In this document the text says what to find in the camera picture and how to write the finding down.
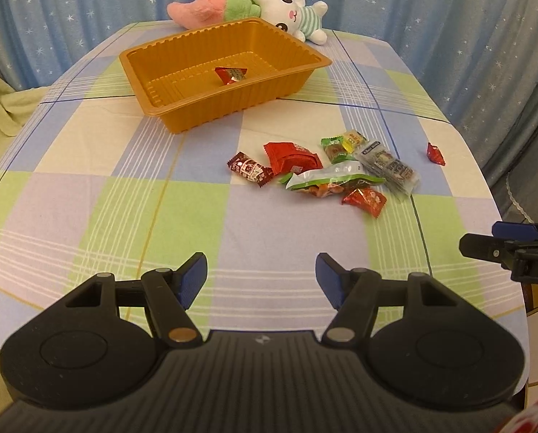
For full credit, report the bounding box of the golden plastic tray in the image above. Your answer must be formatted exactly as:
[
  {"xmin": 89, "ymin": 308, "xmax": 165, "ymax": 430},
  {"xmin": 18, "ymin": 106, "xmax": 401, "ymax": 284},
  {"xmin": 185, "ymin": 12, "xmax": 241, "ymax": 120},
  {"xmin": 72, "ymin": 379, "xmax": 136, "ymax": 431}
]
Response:
[{"xmin": 118, "ymin": 17, "xmax": 333, "ymax": 135}]

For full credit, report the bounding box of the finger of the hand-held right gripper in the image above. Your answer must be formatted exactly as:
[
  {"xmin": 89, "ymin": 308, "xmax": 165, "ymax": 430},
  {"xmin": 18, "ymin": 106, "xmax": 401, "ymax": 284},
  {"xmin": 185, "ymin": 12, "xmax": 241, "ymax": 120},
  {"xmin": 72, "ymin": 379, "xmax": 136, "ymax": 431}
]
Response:
[
  {"xmin": 459, "ymin": 233, "xmax": 538, "ymax": 260},
  {"xmin": 493, "ymin": 222, "xmax": 538, "ymax": 241}
]

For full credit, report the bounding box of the blue starred curtain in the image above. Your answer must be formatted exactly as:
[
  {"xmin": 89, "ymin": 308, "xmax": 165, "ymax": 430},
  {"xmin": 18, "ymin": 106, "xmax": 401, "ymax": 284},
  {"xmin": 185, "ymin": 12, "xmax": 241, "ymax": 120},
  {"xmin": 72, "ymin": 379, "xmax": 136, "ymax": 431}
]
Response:
[{"xmin": 0, "ymin": 0, "xmax": 538, "ymax": 244}]

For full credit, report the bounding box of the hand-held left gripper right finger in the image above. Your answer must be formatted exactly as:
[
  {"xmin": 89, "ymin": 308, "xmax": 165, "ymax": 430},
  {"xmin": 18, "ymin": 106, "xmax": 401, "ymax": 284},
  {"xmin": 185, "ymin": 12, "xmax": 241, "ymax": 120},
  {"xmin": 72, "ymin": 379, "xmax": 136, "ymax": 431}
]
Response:
[{"xmin": 315, "ymin": 253, "xmax": 473, "ymax": 347}]

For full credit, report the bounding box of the green candy packet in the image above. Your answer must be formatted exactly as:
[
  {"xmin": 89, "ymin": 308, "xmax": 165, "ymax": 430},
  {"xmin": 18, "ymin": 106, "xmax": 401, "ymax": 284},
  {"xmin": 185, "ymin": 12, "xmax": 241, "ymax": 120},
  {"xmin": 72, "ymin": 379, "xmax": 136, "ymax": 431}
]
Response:
[{"xmin": 320, "ymin": 135, "xmax": 357, "ymax": 165}]

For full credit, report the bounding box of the red gold wrapped candy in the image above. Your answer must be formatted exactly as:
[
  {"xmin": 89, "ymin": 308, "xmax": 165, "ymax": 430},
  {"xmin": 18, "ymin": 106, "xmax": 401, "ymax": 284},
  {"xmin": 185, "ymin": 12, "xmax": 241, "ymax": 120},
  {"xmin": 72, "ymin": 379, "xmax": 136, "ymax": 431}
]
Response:
[{"xmin": 215, "ymin": 67, "xmax": 248, "ymax": 86}]

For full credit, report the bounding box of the large red snack packet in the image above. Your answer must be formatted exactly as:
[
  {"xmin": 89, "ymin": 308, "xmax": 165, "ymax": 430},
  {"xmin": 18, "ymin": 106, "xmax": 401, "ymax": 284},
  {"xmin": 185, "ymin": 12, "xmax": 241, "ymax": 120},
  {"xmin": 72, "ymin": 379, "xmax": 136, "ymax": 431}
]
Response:
[{"xmin": 263, "ymin": 141, "xmax": 322, "ymax": 176}]

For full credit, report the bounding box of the checked tablecloth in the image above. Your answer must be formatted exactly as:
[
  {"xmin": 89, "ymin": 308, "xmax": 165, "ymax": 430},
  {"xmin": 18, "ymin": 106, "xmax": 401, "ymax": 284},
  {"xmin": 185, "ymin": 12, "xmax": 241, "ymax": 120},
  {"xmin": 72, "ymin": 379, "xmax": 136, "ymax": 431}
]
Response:
[{"xmin": 0, "ymin": 20, "xmax": 529, "ymax": 362}]

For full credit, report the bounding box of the clear silver snack packet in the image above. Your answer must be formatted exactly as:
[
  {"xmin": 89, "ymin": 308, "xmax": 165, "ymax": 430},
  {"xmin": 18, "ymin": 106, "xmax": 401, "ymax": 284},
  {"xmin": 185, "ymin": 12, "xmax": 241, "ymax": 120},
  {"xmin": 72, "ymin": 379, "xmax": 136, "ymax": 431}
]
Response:
[{"xmin": 354, "ymin": 141, "xmax": 420, "ymax": 198}]

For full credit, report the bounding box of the green white snack packet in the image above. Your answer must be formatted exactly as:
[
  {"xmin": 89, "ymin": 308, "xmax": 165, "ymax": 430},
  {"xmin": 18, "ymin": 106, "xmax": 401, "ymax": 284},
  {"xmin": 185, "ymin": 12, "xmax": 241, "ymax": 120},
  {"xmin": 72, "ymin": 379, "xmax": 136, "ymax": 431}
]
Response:
[{"xmin": 279, "ymin": 165, "xmax": 387, "ymax": 199}]

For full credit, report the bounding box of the white rabbit plush toy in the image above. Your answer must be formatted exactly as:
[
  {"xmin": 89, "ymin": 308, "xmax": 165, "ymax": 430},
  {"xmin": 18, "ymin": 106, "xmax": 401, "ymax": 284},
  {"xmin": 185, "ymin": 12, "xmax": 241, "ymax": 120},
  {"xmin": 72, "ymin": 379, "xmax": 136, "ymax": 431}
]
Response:
[{"xmin": 248, "ymin": 0, "xmax": 329, "ymax": 46}]

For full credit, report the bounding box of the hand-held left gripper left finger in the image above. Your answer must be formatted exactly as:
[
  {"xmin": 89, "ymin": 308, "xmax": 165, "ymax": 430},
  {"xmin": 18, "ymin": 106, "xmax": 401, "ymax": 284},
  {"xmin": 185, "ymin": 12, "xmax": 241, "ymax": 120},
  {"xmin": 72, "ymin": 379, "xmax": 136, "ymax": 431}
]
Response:
[{"xmin": 48, "ymin": 253, "xmax": 209, "ymax": 348}]

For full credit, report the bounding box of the red and white garment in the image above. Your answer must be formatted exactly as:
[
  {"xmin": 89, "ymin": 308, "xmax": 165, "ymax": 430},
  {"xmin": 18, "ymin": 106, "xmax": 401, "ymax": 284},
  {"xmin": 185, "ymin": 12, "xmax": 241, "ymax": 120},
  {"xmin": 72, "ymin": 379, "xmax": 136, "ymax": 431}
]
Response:
[{"xmin": 499, "ymin": 399, "xmax": 538, "ymax": 433}]

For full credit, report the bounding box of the brown red patterned candy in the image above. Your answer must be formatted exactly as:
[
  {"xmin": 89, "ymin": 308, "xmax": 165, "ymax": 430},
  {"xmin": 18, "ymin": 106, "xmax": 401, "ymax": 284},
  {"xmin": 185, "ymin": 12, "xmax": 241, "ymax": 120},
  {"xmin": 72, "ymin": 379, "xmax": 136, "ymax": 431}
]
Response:
[{"xmin": 227, "ymin": 152, "xmax": 274, "ymax": 189}]

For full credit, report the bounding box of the red flowered candy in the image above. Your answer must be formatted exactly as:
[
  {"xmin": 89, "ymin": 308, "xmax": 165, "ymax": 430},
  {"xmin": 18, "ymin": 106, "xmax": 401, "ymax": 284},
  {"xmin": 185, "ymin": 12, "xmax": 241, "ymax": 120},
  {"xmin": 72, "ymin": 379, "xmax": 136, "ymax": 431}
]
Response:
[{"xmin": 341, "ymin": 187, "xmax": 388, "ymax": 219}]

